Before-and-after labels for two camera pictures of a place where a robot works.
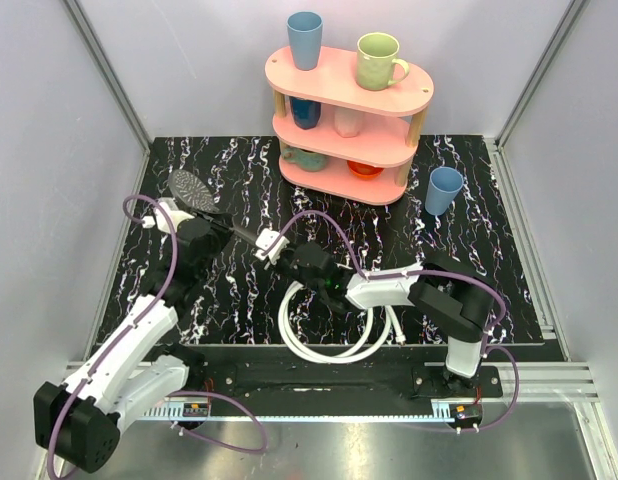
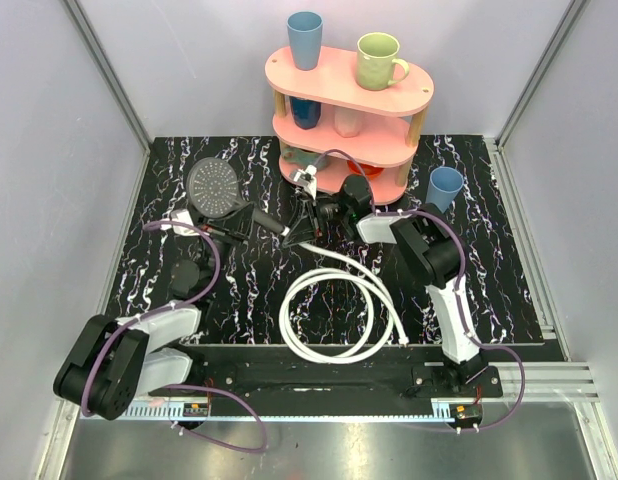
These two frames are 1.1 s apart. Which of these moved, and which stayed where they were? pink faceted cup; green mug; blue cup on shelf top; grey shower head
Moved: grey shower head
Stayed: blue cup on shelf top; pink faceted cup; green mug
